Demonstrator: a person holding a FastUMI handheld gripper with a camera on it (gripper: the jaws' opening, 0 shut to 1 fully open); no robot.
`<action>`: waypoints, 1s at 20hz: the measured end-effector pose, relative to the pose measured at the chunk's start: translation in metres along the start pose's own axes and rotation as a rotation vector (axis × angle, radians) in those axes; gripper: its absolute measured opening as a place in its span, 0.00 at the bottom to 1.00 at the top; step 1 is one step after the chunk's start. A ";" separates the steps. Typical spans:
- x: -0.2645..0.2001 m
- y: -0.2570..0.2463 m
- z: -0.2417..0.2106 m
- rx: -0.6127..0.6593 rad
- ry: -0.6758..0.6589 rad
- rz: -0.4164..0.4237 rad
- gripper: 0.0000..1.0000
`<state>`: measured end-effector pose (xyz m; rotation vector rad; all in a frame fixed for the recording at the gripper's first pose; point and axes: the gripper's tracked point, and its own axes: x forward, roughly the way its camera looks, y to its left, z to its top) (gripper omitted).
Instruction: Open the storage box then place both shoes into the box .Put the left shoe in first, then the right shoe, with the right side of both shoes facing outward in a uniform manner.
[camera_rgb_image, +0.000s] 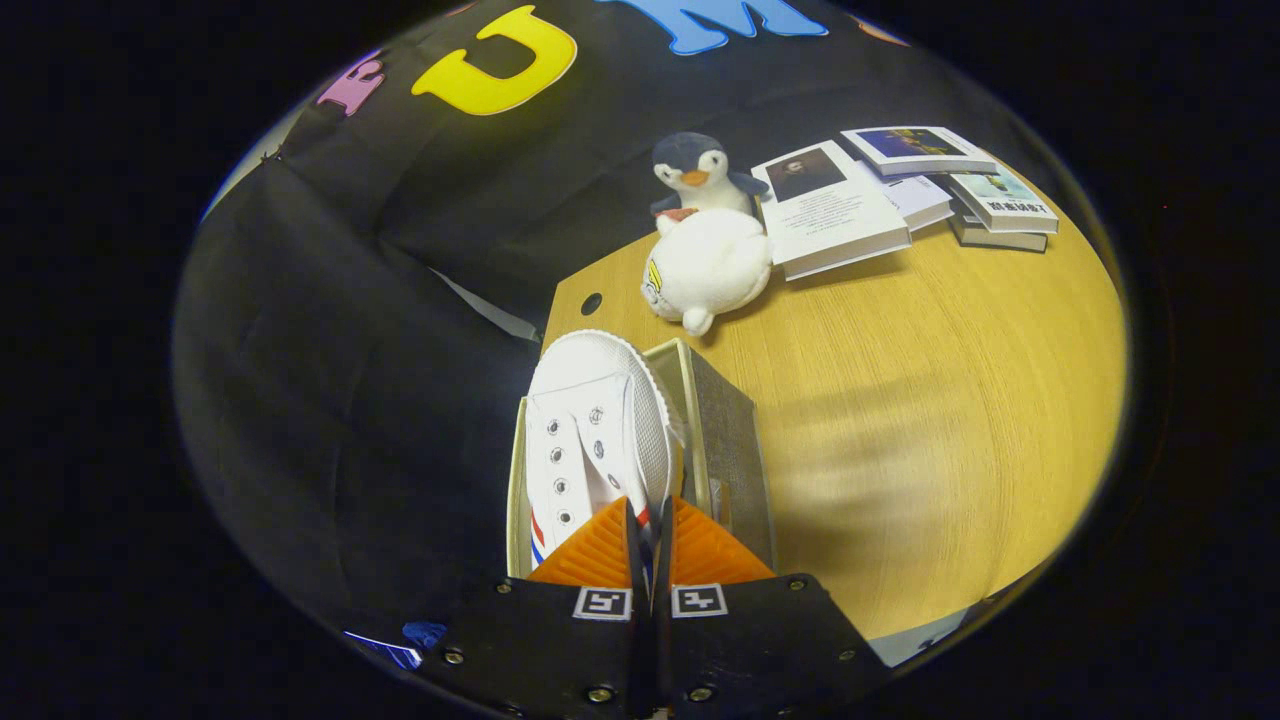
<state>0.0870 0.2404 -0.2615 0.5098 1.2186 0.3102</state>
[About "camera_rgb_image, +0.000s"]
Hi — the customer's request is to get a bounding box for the white canvas shoe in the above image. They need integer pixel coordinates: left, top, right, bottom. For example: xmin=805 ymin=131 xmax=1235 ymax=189
xmin=523 ymin=330 xmax=686 ymax=581

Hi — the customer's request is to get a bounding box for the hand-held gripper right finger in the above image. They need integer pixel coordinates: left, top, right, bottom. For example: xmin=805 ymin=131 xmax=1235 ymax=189
xmin=655 ymin=495 xmax=891 ymax=719

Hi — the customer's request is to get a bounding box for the book with blue picture cover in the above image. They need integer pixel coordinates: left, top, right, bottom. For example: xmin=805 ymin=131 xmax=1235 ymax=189
xmin=840 ymin=125 xmax=999 ymax=178

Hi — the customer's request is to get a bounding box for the penguin plush toy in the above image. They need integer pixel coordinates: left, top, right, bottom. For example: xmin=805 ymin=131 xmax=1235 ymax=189
xmin=640 ymin=132 xmax=774 ymax=338

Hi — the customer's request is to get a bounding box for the dark grey book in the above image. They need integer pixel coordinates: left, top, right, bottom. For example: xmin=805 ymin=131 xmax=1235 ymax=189
xmin=950 ymin=205 xmax=1049 ymax=253

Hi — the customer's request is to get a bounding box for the plain white book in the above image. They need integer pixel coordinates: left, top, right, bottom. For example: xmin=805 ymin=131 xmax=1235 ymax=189
xmin=860 ymin=160 xmax=956 ymax=233

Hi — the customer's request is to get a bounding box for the grey fabric storage box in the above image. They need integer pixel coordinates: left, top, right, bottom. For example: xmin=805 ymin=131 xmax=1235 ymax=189
xmin=505 ymin=337 xmax=779 ymax=581

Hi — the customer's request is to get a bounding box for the book with pale green cover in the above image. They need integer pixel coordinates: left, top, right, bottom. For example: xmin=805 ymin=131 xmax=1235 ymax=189
xmin=945 ymin=165 xmax=1059 ymax=236

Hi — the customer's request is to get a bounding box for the black backdrop cloth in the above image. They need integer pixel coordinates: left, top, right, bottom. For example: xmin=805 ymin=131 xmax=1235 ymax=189
xmin=170 ymin=0 xmax=1001 ymax=641

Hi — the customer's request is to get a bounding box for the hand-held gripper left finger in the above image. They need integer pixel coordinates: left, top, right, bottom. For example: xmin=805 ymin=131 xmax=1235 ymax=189
xmin=415 ymin=497 xmax=656 ymax=719

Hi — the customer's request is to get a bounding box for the white book with portrait cover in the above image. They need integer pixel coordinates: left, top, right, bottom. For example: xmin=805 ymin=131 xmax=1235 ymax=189
xmin=750 ymin=140 xmax=913 ymax=282

